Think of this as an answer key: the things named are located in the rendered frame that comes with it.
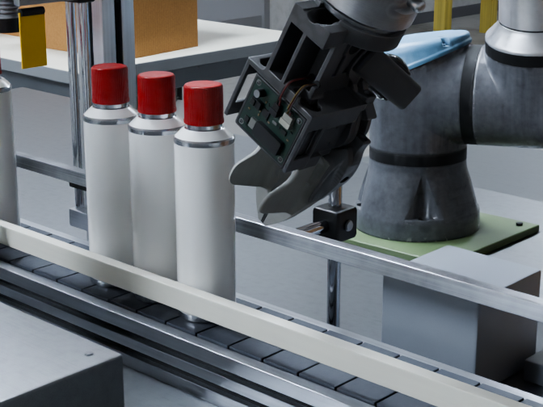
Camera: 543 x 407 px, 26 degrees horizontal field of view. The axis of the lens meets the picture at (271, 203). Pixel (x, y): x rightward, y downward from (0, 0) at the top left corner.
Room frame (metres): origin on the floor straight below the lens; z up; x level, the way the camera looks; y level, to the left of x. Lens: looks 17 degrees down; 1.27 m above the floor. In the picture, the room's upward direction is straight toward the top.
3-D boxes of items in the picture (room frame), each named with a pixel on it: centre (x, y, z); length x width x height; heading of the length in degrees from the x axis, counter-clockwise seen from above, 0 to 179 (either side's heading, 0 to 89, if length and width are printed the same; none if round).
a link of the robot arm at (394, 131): (1.36, -0.18, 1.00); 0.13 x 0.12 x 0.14; 70
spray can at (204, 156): (0.97, 0.06, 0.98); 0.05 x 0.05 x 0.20
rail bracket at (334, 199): (0.98, -0.04, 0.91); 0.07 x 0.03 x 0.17; 137
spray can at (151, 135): (1.01, 0.10, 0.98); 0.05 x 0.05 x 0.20
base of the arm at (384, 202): (1.36, -0.18, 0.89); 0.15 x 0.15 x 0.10
